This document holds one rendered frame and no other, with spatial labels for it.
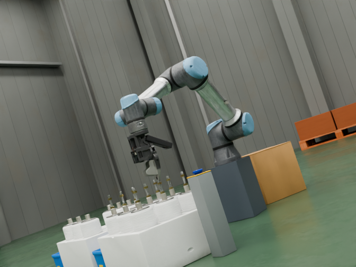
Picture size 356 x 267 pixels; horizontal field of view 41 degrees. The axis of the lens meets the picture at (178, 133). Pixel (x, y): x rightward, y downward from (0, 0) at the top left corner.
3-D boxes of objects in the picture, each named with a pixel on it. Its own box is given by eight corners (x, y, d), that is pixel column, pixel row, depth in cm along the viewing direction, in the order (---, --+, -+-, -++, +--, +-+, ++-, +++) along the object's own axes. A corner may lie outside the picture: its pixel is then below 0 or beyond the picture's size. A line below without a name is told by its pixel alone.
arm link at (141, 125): (141, 121, 197) (148, 117, 190) (144, 132, 197) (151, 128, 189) (124, 126, 194) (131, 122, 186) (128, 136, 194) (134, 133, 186)
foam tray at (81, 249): (129, 249, 271) (119, 219, 272) (165, 247, 239) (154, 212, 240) (66, 276, 248) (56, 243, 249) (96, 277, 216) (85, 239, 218)
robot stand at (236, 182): (238, 215, 267) (221, 164, 269) (267, 208, 258) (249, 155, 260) (224, 223, 252) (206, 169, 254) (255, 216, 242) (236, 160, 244)
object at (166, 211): (162, 249, 190) (149, 205, 191) (181, 240, 196) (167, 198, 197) (176, 248, 183) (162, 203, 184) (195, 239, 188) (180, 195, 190)
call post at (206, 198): (225, 250, 184) (201, 173, 186) (237, 250, 178) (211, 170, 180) (212, 257, 180) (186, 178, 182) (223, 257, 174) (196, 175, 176)
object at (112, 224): (113, 262, 198) (100, 220, 200) (121, 256, 208) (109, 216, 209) (134, 256, 196) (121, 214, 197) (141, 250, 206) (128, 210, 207)
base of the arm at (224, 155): (222, 163, 267) (216, 147, 268) (246, 156, 259) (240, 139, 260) (210, 168, 254) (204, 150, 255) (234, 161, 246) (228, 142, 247)
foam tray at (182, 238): (181, 246, 226) (169, 210, 227) (232, 243, 194) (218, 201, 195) (109, 278, 204) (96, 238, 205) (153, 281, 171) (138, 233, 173)
